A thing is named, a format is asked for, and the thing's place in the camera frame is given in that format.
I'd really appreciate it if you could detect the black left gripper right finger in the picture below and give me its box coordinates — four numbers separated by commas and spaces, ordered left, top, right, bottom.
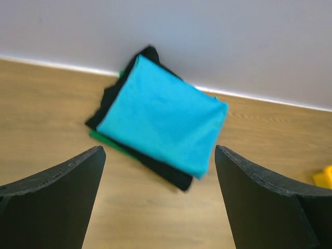
215, 145, 331, 248

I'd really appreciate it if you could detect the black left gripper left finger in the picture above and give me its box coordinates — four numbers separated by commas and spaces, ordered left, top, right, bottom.
1, 146, 106, 248

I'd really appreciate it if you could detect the turquoise t shirt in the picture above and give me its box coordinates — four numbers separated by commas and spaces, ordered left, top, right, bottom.
97, 56, 228, 179

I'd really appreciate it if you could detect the yellow plastic tray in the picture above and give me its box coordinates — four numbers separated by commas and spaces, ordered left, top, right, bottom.
313, 165, 332, 189

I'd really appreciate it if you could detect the folded green t shirt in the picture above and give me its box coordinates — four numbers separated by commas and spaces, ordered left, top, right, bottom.
89, 71, 137, 159

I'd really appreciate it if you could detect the folded black t shirt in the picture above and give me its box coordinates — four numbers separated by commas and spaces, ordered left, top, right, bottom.
85, 45, 193, 191

